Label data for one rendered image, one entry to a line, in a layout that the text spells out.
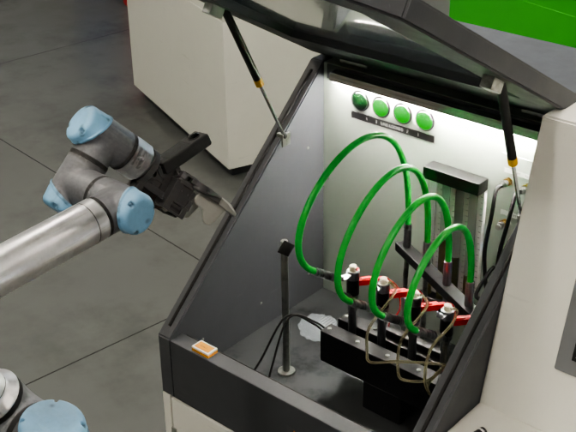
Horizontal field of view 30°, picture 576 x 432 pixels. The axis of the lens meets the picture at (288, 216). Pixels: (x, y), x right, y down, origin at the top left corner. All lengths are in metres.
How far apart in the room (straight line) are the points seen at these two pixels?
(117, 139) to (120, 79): 4.67
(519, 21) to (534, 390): 3.08
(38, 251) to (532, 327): 0.94
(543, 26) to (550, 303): 2.96
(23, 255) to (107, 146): 0.30
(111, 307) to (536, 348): 2.51
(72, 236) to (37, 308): 2.62
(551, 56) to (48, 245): 1.24
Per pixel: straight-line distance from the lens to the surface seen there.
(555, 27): 4.88
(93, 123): 1.92
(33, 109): 6.27
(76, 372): 3.99
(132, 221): 1.82
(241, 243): 2.48
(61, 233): 1.76
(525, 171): 2.30
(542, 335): 2.09
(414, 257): 2.42
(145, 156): 1.97
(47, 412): 1.96
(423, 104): 2.35
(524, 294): 2.09
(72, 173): 1.92
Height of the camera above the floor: 2.32
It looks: 28 degrees down
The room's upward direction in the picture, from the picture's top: 1 degrees counter-clockwise
